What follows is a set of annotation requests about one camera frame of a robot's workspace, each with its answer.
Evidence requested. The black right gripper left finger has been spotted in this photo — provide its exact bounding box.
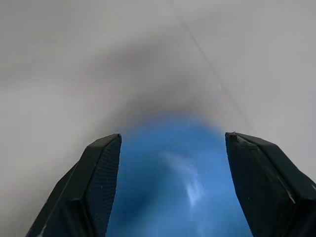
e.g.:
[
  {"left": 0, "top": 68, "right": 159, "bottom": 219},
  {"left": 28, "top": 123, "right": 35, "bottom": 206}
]
[{"left": 25, "top": 133, "right": 122, "bottom": 237}]

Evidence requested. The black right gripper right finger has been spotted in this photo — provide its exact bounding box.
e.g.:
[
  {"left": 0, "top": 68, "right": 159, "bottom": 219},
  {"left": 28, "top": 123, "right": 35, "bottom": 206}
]
[{"left": 225, "top": 131, "right": 316, "bottom": 237}]

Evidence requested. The blue bowl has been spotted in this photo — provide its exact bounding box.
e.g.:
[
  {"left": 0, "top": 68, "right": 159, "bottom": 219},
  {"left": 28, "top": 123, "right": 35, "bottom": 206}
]
[{"left": 105, "top": 111, "right": 254, "bottom": 237}]

